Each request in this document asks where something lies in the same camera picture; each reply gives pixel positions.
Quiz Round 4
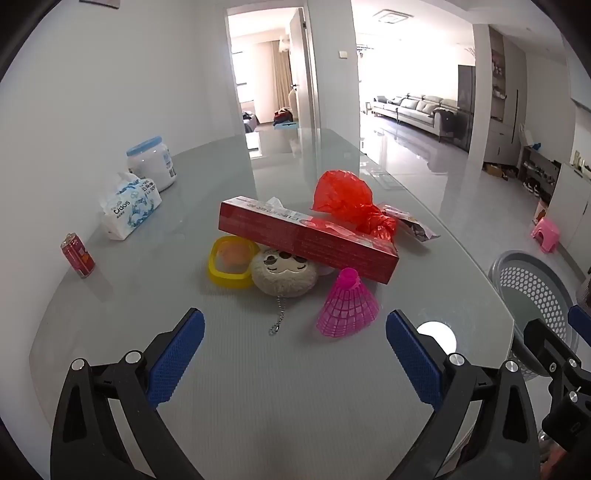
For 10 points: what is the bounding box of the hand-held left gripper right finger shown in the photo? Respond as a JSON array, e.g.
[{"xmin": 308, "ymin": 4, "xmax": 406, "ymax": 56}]
[{"xmin": 385, "ymin": 310, "xmax": 541, "ymax": 480}]

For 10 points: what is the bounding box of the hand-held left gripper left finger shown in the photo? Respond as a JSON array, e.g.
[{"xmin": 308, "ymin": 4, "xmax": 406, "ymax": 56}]
[{"xmin": 50, "ymin": 308, "xmax": 206, "ymax": 480}]

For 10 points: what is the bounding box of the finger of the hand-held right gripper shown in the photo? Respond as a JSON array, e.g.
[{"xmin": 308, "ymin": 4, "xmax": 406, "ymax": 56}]
[
  {"xmin": 523, "ymin": 318, "xmax": 583, "ymax": 393},
  {"xmin": 567, "ymin": 305, "xmax": 591, "ymax": 348}
]

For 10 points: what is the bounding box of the grey perforated waste basket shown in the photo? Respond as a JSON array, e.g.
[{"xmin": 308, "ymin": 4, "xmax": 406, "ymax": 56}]
[{"xmin": 488, "ymin": 250, "xmax": 580, "ymax": 381}]

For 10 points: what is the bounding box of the yellow plastic container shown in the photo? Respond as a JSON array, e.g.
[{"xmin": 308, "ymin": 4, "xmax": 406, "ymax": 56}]
[{"xmin": 207, "ymin": 235, "xmax": 260, "ymax": 290}]

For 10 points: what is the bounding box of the round beige plush keychain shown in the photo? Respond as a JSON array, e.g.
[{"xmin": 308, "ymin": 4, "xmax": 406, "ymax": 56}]
[{"xmin": 250, "ymin": 247, "xmax": 320, "ymax": 336}]

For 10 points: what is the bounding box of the printed snack wrapper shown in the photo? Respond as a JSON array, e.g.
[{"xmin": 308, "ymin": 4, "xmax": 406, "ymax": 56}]
[{"xmin": 376, "ymin": 202, "xmax": 441, "ymax": 243}]

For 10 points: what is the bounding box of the red toothpaste box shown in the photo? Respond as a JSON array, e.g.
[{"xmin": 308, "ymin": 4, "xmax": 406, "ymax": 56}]
[{"xmin": 218, "ymin": 195, "xmax": 400, "ymax": 283}]

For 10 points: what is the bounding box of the red plastic bag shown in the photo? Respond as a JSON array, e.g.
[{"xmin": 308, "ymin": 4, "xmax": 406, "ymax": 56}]
[{"xmin": 311, "ymin": 170, "xmax": 398, "ymax": 243}]

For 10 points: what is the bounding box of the pink plastic shuttlecock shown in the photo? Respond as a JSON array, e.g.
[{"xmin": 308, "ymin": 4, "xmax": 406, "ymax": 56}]
[{"xmin": 316, "ymin": 268, "xmax": 380, "ymax": 340}]

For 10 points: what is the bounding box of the pink plastic stool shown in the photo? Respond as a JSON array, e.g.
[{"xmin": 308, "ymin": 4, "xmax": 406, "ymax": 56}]
[{"xmin": 531, "ymin": 217, "xmax": 561, "ymax": 254}]

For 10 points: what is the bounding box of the red drink can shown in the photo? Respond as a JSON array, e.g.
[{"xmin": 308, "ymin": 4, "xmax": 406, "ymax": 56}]
[{"xmin": 60, "ymin": 232, "xmax": 96, "ymax": 279}]

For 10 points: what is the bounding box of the shoe rack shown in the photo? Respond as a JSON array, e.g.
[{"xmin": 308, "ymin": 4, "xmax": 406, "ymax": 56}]
[{"xmin": 517, "ymin": 145, "xmax": 561, "ymax": 199}]

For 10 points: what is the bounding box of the white blue tissue pack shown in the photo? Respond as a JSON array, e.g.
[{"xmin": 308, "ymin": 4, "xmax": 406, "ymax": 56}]
[{"xmin": 99, "ymin": 172, "xmax": 163, "ymax": 241}]

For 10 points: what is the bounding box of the white jar with blue lid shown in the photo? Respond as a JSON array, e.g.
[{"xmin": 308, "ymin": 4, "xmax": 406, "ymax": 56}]
[{"xmin": 126, "ymin": 136, "xmax": 177, "ymax": 192}]

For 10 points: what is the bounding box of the dark grey refrigerator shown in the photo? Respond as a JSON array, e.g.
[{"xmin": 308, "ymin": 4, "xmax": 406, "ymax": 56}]
[{"xmin": 458, "ymin": 65, "xmax": 476, "ymax": 152}]

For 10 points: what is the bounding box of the grey sofa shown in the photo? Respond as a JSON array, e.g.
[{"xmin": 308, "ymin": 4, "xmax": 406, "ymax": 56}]
[{"xmin": 372, "ymin": 93, "xmax": 460, "ymax": 141}]

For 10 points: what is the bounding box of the open shelf unit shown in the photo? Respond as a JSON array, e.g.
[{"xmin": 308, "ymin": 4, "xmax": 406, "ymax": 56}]
[{"xmin": 489, "ymin": 28, "xmax": 519, "ymax": 123}]

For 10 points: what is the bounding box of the beige curtain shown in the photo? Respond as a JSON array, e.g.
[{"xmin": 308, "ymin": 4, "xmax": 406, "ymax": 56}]
[{"xmin": 270, "ymin": 39, "xmax": 293, "ymax": 124}]

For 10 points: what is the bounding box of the white room door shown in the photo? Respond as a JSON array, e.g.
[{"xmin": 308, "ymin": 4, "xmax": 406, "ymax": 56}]
[{"xmin": 288, "ymin": 8, "xmax": 321, "ymax": 139}]

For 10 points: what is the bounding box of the ceiling air vent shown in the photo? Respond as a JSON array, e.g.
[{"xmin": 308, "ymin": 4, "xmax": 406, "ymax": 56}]
[{"xmin": 373, "ymin": 10, "xmax": 414, "ymax": 26}]

